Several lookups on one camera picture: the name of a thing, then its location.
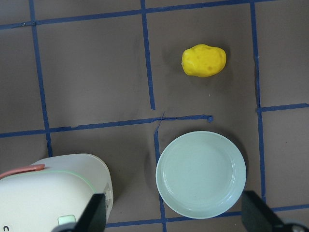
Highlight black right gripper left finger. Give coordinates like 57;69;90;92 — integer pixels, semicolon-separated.
53;193;107;232

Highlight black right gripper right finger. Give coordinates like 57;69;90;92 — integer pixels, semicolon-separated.
241;190;309;232

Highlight white rice cooker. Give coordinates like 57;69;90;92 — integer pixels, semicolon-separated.
0;154;113;232

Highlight pale green plate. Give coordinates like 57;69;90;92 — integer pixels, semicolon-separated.
155;131;247;219

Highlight yellow toy potato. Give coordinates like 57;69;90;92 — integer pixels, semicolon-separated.
181;44;226;78

